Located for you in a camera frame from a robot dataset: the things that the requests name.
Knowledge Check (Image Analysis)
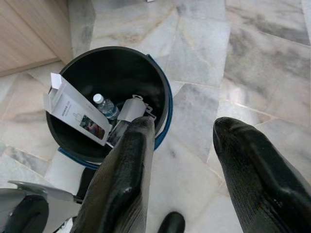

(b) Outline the light wooden cabinet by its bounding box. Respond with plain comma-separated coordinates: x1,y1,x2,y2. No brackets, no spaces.
0,0,74,78

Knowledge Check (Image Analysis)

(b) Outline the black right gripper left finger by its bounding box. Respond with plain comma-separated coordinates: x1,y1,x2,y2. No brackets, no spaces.
72,116,156,233

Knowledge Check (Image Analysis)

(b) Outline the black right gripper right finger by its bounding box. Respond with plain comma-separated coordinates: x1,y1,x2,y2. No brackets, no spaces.
212,116,311,233

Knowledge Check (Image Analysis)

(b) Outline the clear plastic water bottle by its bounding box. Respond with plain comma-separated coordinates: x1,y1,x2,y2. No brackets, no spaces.
92,93,121,120

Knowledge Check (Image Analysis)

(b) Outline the long white product box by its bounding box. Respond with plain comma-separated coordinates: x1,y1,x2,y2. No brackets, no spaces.
43,72,113,147

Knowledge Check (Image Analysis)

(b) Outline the white hang tab package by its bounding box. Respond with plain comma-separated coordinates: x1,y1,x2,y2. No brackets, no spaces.
106,94,156,149

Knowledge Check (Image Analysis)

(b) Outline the black robot foot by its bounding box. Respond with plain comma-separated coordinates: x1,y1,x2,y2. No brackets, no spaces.
157,211,186,233

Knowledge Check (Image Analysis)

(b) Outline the black rubbish bin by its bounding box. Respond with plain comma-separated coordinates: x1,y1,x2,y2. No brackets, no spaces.
45,46,174,170

